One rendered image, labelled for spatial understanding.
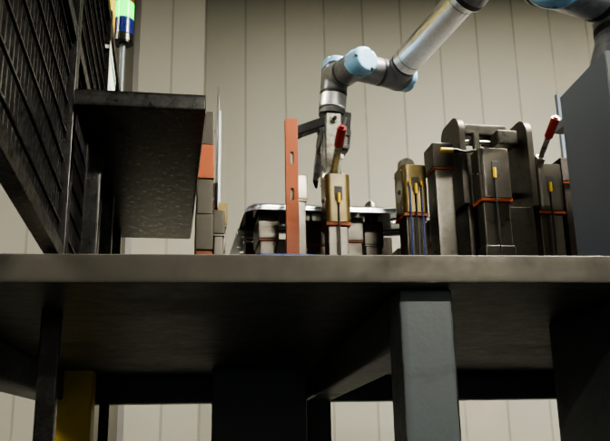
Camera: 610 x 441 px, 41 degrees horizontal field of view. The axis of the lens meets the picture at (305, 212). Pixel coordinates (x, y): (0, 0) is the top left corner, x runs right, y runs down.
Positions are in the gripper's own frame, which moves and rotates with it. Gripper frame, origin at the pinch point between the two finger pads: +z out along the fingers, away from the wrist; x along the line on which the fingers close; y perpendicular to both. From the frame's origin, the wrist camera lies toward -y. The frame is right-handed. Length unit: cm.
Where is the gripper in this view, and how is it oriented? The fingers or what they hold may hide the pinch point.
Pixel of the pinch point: (318, 180)
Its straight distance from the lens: 214.7
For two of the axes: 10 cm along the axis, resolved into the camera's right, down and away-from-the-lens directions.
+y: 9.8, 1.3, 1.3
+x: -1.6, 2.7, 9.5
